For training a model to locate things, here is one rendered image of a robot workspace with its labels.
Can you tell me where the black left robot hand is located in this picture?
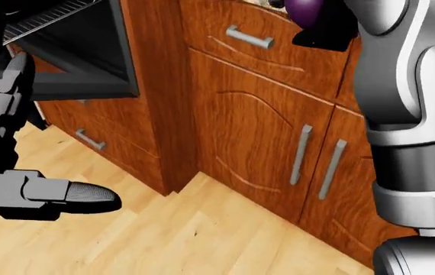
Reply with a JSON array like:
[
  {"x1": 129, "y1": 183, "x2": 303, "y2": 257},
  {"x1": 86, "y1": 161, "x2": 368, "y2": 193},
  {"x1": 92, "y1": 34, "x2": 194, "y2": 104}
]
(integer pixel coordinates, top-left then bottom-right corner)
[{"x1": 0, "y1": 0, "x2": 123, "y2": 256}]

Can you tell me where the silver drawer handle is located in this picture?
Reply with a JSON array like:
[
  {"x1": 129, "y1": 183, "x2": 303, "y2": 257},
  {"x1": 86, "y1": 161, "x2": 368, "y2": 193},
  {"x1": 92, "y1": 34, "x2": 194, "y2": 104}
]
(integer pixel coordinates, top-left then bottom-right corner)
[
  {"x1": 75, "y1": 128, "x2": 108, "y2": 151},
  {"x1": 225, "y1": 24, "x2": 276, "y2": 50}
]

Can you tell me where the wooden cabinet side panel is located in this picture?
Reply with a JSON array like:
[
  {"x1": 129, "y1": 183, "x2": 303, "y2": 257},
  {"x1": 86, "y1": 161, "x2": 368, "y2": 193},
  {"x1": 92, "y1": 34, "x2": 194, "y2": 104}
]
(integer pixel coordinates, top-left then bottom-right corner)
[{"x1": 120, "y1": 0, "x2": 200, "y2": 196}]

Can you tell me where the wooden cabinet door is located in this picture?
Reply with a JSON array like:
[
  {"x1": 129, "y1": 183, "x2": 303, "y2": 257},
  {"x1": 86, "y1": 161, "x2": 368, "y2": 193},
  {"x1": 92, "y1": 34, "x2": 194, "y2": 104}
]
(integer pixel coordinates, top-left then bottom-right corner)
[
  {"x1": 188, "y1": 47, "x2": 336, "y2": 225},
  {"x1": 298, "y1": 105, "x2": 419, "y2": 270}
]

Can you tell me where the purple eggplant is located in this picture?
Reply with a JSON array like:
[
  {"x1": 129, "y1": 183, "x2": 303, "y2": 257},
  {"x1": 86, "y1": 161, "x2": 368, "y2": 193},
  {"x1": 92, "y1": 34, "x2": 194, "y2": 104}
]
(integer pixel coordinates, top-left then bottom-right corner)
[{"x1": 285, "y1": 0, "x2": 324, "y2": 29}]

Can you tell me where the wooden cabinet drawer front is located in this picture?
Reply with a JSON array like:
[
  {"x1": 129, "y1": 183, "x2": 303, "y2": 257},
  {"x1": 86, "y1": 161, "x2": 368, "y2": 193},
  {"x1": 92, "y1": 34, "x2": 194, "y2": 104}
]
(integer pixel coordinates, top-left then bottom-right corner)
[{"x1": 179, "y1": 0, "x2": 352, "y2": 101}]

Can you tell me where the wooden drawer below oven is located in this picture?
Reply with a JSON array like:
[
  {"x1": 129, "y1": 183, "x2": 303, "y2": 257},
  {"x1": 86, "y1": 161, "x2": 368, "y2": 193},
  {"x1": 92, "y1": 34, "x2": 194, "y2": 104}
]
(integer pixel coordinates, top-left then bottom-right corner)
[{"x1": 36, "y1": 96, "x2": 166, "y2": 193}]

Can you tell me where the silver cabinet door handle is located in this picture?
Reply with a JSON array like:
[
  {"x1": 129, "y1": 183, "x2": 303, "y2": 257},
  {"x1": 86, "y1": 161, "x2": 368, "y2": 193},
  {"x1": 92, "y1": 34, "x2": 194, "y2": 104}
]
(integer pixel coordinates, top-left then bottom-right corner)
[
  {"x1": 318, "y1": 138, "x2": 348, "y2": 201},
  {"x1": 289, "y1": 124, "x2": 314, "y2": 186}
]

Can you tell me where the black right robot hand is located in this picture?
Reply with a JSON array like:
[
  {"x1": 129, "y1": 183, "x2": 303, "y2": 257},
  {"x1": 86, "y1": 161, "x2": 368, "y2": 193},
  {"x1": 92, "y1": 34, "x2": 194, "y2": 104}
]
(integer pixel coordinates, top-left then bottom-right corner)
[{"x1": 269, "y1": 0, "x2": 359, "y2": 53}]

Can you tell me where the metal oven rack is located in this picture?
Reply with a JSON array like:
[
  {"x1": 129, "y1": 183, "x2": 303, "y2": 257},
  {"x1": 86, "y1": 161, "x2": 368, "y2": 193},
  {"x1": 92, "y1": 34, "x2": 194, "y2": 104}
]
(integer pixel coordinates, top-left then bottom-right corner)
[{"x1": 2, "y1": 0, "x2": 105, "y2": 44}]

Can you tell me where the black built-in oven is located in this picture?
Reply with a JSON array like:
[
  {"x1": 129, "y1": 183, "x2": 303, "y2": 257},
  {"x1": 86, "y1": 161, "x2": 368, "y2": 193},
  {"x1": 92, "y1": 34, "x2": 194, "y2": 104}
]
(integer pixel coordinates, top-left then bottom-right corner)
[{"x1": 0, "y1": 0, "x2": 141, "y2": 102}]

